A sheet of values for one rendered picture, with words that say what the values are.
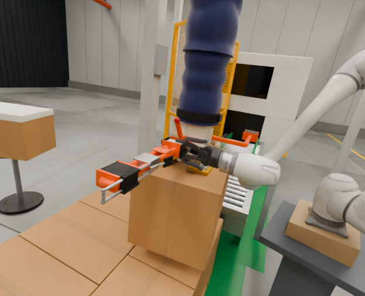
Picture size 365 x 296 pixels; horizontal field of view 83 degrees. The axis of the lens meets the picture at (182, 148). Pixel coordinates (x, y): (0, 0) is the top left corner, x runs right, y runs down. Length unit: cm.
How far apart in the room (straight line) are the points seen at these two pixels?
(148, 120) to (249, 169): 188
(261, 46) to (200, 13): 941
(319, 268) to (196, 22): 121
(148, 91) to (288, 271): 202
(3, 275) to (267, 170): 123
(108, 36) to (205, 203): 1245
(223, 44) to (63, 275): 127
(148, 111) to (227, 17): 168
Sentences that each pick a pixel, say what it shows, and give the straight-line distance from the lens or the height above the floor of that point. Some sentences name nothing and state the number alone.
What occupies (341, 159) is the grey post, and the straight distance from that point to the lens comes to 450.
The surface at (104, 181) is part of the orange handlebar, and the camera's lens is 56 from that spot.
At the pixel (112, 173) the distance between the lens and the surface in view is 56.
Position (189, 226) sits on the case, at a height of 88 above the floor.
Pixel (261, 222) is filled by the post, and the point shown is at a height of 21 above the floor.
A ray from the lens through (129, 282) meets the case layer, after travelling 119.
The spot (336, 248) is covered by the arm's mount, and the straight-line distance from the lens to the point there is 131.
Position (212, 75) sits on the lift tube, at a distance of 97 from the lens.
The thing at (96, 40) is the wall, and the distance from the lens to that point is 1347.
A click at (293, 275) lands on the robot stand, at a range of 147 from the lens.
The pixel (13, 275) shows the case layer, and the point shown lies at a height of 54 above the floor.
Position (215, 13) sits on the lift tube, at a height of 174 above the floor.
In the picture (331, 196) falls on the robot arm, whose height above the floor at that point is 104.
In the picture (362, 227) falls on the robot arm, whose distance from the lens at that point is 121.
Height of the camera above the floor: 149
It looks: 19 degrees down
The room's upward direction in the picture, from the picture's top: 8 degrees clockwise
